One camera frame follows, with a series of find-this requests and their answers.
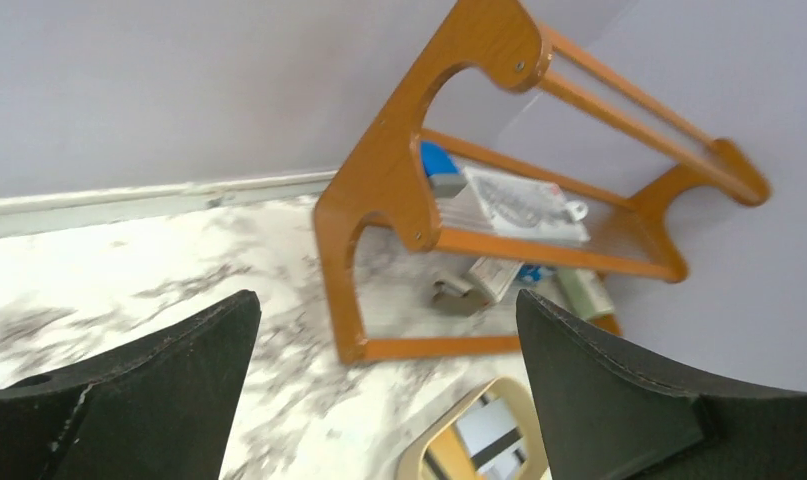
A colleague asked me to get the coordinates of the cream oval tray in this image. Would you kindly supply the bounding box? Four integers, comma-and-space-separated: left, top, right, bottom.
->
395, 377, 552, 479

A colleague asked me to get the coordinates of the orange wooden shelf rack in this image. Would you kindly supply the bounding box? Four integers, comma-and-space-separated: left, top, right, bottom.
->
313, 1, 772, 365

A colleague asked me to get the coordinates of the grey card upper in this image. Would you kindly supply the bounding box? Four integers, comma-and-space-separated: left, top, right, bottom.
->
455, 394, 527, 479

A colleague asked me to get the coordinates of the white printed flat package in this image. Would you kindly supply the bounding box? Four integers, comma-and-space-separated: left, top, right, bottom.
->
461, 165, 590, 245

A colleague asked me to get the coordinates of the grey stapler box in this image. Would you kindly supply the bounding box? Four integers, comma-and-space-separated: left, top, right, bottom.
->
465, 257, 523, 303

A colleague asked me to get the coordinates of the blue grey eraser block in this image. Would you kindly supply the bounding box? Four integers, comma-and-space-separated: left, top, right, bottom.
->
420, 141, 467, 198

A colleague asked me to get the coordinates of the green white small box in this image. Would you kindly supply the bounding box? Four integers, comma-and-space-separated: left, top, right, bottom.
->
556, 268, 615, 321

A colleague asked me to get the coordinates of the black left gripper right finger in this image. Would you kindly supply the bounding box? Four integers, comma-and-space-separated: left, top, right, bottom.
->
516, 290, 807, 479

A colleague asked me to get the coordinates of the gold card with stripe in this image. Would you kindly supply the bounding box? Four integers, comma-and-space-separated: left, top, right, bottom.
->
421, 426, 483, 480

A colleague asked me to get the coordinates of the olive tape dispenser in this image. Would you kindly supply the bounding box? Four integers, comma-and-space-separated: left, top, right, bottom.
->
431, 271, 490, 316

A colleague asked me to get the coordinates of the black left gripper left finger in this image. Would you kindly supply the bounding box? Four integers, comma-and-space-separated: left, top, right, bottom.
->
0, 290, 261, 479

